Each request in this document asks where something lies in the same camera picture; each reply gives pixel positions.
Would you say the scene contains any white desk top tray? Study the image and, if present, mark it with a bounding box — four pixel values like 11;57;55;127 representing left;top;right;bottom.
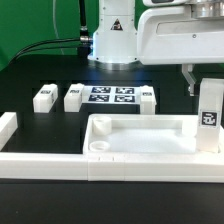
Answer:
82;113;224;156

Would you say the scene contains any black cable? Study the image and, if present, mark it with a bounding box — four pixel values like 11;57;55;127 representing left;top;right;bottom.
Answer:
7;0;94;67

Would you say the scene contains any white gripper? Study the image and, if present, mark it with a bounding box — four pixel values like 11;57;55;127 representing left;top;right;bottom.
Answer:
137;5;224;96

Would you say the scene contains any white U-shaped obstacle fence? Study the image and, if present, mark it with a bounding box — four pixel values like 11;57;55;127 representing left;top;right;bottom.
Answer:
0;112;224;184

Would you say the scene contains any fiducial marker plate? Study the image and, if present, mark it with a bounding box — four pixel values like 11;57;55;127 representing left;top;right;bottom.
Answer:
82;86;140;105

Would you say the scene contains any thin white cable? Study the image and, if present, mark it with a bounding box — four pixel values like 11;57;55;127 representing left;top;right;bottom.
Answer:
52;0;66;56

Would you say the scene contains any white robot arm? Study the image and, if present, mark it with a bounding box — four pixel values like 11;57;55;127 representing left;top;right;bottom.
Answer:
88;0;224;85

